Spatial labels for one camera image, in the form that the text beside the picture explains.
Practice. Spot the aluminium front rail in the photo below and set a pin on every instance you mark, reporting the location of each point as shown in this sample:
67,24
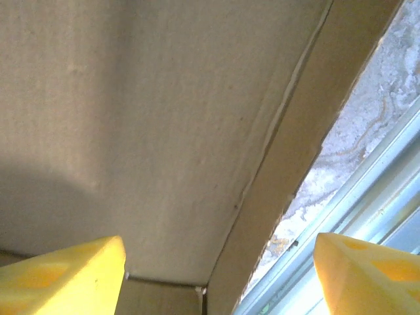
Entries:
361,197

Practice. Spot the brown cardboard box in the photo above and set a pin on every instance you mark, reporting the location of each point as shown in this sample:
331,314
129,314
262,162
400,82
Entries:
164,131

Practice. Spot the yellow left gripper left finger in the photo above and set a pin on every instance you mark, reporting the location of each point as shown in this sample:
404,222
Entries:
82,279

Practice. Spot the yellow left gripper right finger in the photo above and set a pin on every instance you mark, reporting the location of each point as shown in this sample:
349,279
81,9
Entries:
344,279

